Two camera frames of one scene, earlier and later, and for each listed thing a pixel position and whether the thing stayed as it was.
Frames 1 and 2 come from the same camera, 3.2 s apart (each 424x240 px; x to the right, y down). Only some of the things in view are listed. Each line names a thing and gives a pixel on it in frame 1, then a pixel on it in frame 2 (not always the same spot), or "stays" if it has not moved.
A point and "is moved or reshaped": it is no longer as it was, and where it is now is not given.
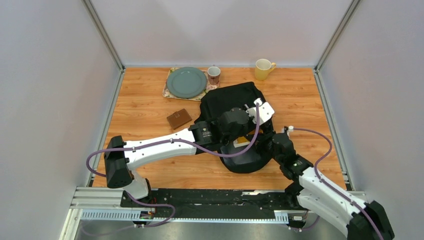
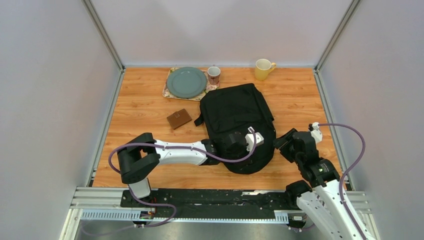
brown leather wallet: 179,118 stays
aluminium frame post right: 348,12 stays
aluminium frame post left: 99,25 stays
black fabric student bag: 248,153 is moved or reshaped
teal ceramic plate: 186,82 stays
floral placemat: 167,93 stays
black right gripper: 265,139 to 281,142
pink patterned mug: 214,73 stays
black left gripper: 251,122 to 246,152
